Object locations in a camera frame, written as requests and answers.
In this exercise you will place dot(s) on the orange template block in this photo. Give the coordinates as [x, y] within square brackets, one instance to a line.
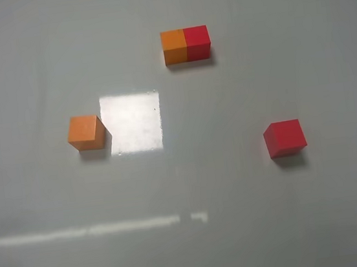
[174, 47]

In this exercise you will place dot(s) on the red template block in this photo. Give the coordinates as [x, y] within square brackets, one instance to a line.
[198, 43]

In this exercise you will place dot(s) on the red loose block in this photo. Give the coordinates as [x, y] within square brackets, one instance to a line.
[284, 138]

